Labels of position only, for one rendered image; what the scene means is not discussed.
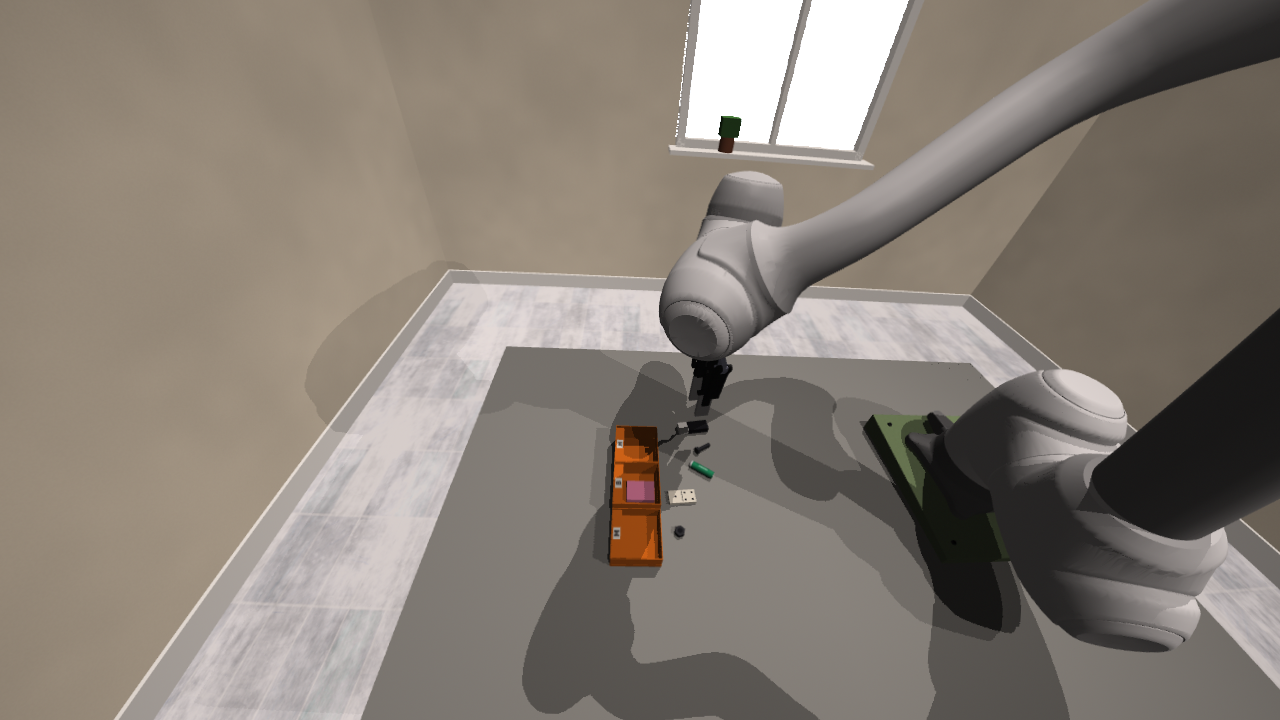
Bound black and white eraser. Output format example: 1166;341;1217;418
677;420;709;436

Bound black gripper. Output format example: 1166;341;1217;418
689;357;733;416

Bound orange rack of bins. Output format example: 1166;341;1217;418
611;425;663;568

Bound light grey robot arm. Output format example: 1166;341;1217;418
659;0;1280;652

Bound pink rectangular block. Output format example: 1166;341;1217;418
627;480;655;503

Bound white domino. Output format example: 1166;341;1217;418
667;489;696;505

